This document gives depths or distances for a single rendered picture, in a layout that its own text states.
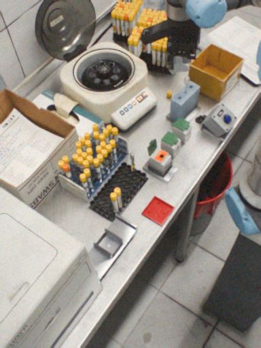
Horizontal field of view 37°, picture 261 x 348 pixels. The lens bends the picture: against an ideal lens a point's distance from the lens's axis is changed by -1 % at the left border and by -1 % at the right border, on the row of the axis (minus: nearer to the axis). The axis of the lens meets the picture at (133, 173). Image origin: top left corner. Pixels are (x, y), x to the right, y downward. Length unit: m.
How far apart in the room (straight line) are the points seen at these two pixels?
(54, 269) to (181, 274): 1.27
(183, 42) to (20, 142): 0.56
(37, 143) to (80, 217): 0.26
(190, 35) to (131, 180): 0.43
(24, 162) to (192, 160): 0.50
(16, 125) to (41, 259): 0.61
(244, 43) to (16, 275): 1.16
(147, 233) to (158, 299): 0.88
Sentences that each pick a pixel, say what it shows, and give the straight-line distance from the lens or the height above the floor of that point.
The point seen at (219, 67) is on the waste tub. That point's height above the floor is 0.89.
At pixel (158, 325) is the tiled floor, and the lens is 1.89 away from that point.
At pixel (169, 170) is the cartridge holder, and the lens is 1.15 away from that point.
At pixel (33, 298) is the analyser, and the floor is 1.17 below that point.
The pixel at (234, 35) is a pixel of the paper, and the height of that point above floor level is 0.89.
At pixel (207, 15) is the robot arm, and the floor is 1.34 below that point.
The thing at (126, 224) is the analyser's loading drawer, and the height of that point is 0.92.
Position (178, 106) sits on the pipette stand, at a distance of 1.20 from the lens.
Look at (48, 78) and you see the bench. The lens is 1.47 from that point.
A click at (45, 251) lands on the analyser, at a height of 1.17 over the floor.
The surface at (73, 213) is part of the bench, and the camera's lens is 1.12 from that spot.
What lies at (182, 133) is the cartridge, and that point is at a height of 0.93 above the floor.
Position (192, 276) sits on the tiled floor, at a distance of 1.96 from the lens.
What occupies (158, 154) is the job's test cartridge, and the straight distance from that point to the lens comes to 1.10.
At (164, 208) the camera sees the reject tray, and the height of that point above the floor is 0.88.
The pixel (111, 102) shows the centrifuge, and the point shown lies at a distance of 1.19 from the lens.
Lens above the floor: 1.86
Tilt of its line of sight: 58 degrees down
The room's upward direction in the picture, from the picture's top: 4 degrees counter-clockwise
